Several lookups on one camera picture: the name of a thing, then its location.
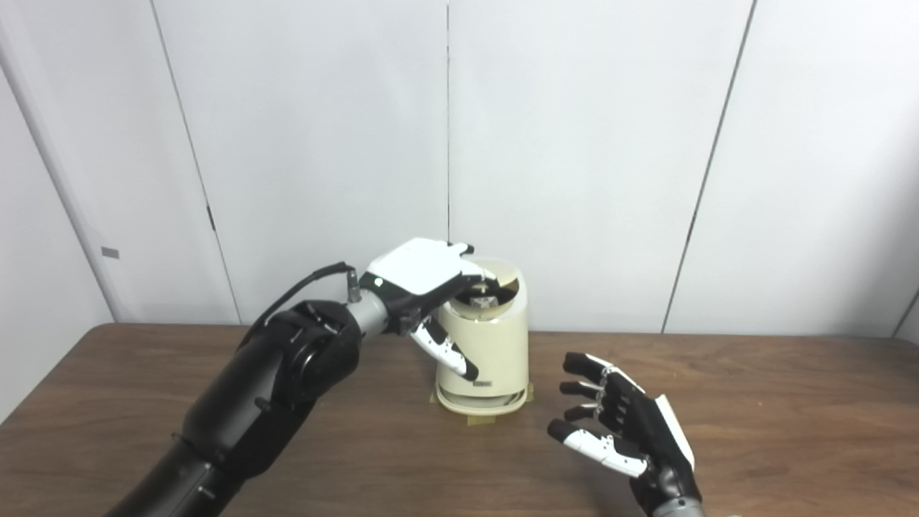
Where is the cream round bin lid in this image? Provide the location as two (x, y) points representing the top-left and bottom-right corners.
(474, 262), (520, 295)

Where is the cream-colored round bin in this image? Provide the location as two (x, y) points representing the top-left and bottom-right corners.
(431, 257), (531, 416)

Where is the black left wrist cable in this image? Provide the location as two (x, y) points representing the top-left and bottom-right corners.
(244, 262), (360, 345)

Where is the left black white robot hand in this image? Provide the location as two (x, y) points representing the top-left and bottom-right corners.
(359, 238), (496, 381)

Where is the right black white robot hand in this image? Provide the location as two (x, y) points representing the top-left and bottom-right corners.
(547, 351), (703, 514)

